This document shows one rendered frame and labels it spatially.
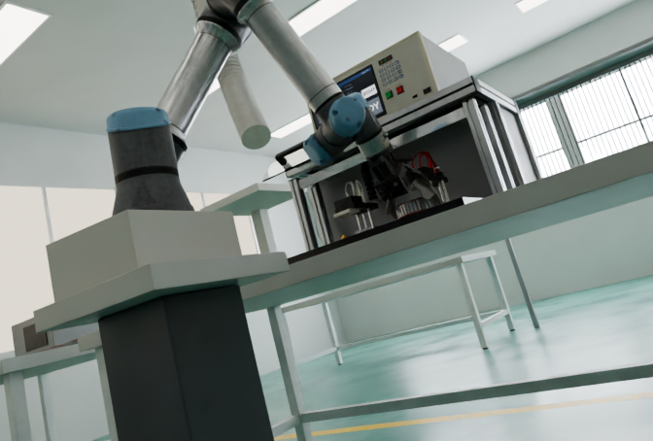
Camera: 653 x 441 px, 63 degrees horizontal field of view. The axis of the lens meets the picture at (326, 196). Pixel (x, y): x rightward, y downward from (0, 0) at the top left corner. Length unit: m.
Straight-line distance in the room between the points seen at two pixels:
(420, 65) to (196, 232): 0.91
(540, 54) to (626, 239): 2.70
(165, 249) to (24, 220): 5.28
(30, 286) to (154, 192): 5.04
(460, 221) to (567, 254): 6.76
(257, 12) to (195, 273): 0.59
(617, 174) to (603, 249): 6.74
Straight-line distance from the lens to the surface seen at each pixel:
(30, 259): 6.06
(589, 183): 1.04
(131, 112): 1.05
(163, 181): 1.01
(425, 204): 1.37
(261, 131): 2.82
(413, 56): 1.63
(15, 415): 2.38
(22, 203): 6.21
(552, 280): 7.91
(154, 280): 0.80
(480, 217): 1.09
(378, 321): 8.96
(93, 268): 0.95
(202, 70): 1.26
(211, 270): 0.88
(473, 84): 1.51
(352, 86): 1.71
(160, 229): 0.91
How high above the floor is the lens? 0.62
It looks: 12 degrees up
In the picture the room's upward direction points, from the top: 15 degrees counter-clockwise
